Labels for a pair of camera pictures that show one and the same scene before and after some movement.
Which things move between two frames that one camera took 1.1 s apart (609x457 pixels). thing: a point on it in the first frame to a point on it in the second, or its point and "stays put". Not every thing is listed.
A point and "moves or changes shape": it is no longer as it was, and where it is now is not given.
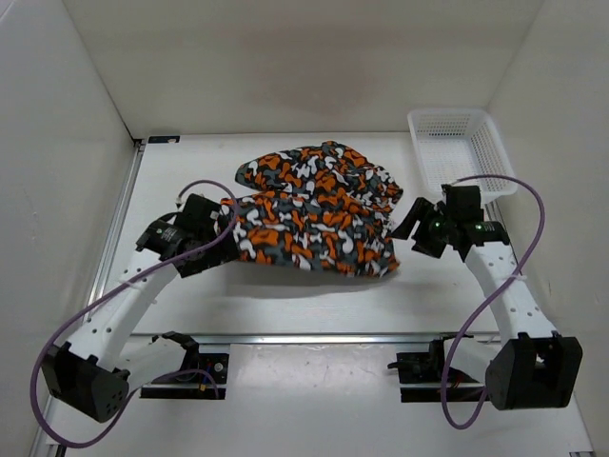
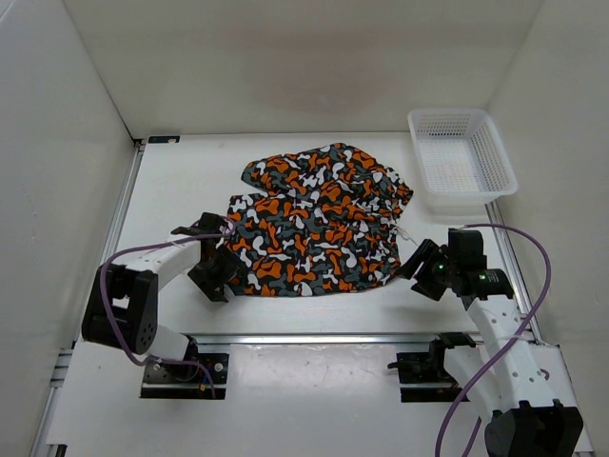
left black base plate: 206,379 stays put
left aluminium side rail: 47,440 stays put
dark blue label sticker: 165,139 stays put
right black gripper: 419,211 to 423,285
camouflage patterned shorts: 320,208 moves or changes shape
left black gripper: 224,250 to 209,286
